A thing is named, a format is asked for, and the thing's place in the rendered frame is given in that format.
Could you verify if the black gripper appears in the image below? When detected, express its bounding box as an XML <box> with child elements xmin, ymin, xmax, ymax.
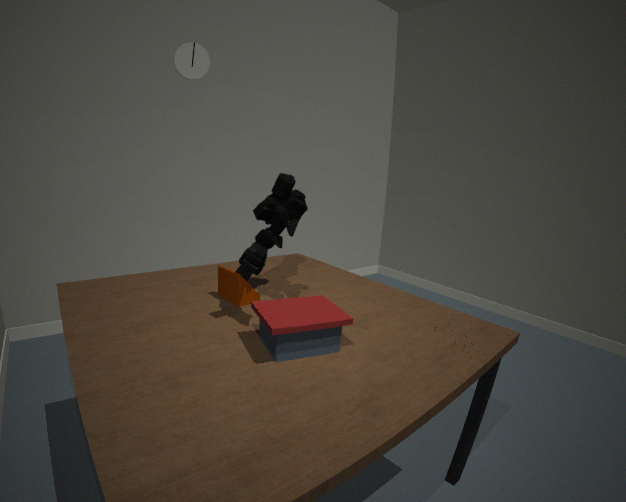
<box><xmin>255</xmin><ymin>197</ymin><xmax>308</xmax><ymax>249</ymax></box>

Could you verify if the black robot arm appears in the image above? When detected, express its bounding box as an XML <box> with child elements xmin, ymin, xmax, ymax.
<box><xmin>235</xmin><ymin>173</ymin><xmax>306</xmax><ymax>282</ymax></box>

